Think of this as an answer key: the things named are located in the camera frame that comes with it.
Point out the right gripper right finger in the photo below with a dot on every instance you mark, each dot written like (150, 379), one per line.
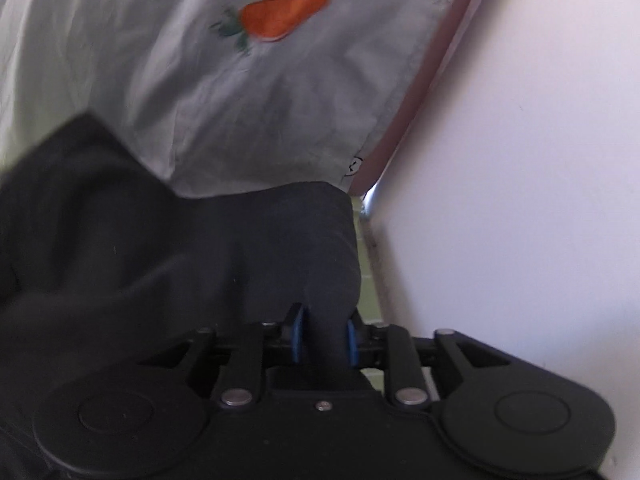
(418, 371)

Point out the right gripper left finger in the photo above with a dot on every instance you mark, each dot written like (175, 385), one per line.
(231, 371)

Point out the dark navy garment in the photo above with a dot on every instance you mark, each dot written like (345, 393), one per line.
(101, 261)

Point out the grey carrot print sheet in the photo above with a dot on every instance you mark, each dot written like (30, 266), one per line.
(218, 96)

